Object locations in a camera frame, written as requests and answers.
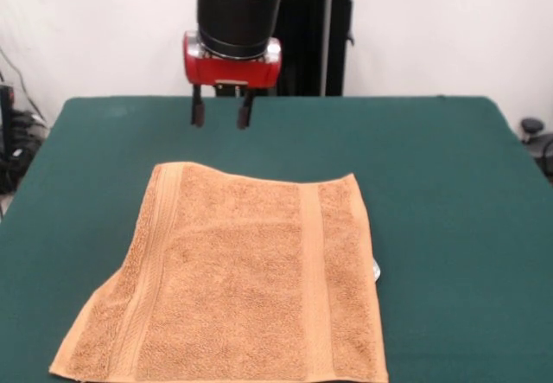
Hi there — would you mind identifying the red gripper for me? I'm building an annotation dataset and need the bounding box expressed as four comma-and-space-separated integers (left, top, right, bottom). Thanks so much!
181, 30, 283, 131

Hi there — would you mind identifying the orange terry towel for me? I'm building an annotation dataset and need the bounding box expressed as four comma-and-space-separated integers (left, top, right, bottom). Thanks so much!
48, 162, 390, 383

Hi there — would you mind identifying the black electronics box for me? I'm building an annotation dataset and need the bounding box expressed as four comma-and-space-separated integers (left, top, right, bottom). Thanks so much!
0, 83, 16, 194

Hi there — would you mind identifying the dark green table cloth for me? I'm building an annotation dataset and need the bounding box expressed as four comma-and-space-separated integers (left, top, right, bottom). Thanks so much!
0, 95, 553, 383

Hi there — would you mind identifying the black round knob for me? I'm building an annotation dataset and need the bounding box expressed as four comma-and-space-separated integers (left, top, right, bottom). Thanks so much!
520, 118, 546, 143

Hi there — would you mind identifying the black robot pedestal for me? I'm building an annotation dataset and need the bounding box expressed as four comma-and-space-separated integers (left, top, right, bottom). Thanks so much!
188, 0, 373, 98

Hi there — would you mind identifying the black cable bundle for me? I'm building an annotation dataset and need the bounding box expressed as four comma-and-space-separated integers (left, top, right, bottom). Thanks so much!
10, 111, 49, 159

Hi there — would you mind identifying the grey wall cable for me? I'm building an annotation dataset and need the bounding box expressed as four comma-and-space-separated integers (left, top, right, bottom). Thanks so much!
0, 48, 44, 120

